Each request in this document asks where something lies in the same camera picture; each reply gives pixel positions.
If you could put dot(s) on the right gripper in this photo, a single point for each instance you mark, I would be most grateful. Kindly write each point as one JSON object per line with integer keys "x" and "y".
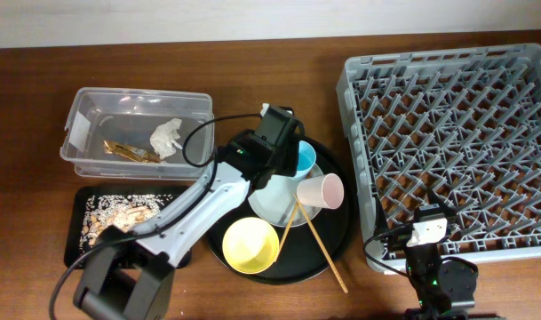
{"x": 399, "y": 237}

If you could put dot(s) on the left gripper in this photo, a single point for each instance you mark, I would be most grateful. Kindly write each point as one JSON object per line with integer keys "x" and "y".
{"x": 290, "y": 165}

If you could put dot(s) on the blue cup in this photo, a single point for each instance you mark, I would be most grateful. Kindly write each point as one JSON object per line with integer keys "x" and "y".
{"x": 306, "y": 160}

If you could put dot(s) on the pink cup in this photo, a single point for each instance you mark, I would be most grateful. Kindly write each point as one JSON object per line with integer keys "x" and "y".
{"x": 325, "y": 191}

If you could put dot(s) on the yellow bowl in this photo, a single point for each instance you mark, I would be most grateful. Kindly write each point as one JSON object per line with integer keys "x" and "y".
{"x": 250, "y": 245}

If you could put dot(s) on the white tissue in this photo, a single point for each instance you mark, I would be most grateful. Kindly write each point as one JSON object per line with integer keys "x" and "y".
{"x": 164, "y": 140}

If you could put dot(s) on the gold snack wrapper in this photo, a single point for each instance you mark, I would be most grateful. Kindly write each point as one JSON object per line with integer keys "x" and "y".
{"x": 132, "y": 153}

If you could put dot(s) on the food scraps and rice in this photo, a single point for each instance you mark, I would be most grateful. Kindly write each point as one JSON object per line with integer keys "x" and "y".
{"x": 124, "y": 212}

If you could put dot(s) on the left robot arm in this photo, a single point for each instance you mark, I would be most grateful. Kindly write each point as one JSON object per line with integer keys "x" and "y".
{"x": 130, "y": 275}

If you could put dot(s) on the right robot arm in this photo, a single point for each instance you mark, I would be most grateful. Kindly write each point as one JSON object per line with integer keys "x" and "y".
{"x": 444, "y": 286}

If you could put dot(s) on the grey dishwasher rack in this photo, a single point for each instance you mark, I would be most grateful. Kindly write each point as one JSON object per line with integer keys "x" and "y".
{"x": 465, "y": 123}

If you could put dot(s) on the clear plastic waste bin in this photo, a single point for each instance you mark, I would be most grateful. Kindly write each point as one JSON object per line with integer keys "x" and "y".
{"x": 129, "y": 117}

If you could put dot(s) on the grey round plate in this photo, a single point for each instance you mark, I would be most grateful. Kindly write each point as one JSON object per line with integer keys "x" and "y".
{"x": 275, "y": 202}

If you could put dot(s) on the round black serving tray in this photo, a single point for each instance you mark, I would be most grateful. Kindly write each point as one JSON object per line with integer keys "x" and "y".
{"x": 301, "y": 257}

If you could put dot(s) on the black rectangular tray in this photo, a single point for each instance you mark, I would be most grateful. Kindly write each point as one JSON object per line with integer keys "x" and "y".
{"x": 72, "y": 249}

